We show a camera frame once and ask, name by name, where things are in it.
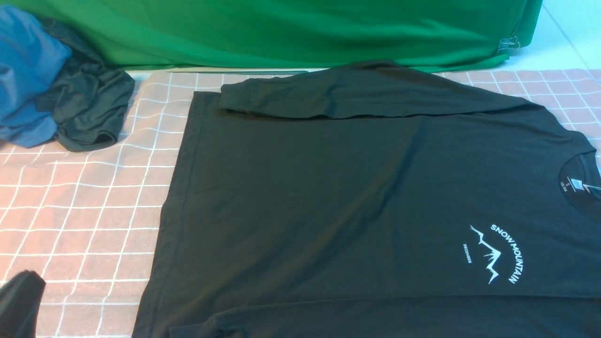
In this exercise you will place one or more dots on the dark gray long-sleeved shirt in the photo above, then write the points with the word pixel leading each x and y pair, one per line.
pixel 375 201

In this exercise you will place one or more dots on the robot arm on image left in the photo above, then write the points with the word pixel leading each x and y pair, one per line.
pixel 20 299

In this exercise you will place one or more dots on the green backdrop cloth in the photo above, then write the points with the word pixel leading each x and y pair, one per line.
pixel 426 35

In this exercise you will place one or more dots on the pink grid tablecloth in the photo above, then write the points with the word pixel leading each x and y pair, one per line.
pixel 88 223

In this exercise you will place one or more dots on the dark crumpled garment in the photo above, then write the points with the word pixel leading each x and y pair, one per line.
pixel 88 100

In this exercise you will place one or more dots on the metal binder clip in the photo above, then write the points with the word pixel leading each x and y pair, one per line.
pixel 508 44

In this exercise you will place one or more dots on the blue crumpled garment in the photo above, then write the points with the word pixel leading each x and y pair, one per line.
pixel 30 60

